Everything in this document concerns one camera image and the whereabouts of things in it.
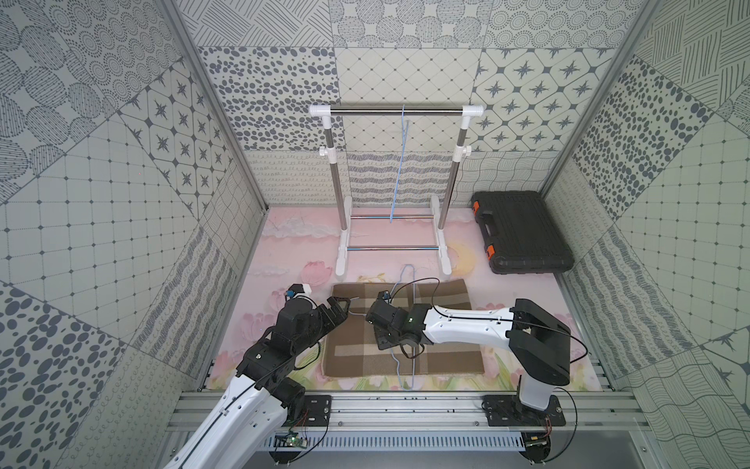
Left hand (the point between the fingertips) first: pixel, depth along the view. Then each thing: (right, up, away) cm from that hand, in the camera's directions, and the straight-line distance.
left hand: (337, 298), depth 76 cm
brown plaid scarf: (+3, -16, +6) cm, 17 cm away
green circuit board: (-10, -34, -6) cm, 35 cm away
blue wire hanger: (+22, +6, +26) cm, 34 cm away
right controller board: (+51, -36, -4) cm, 63 cm away
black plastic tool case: (+62, +17, +29) cm, 71 cm away
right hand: (+13, -13, +8) cm, 20 cm away
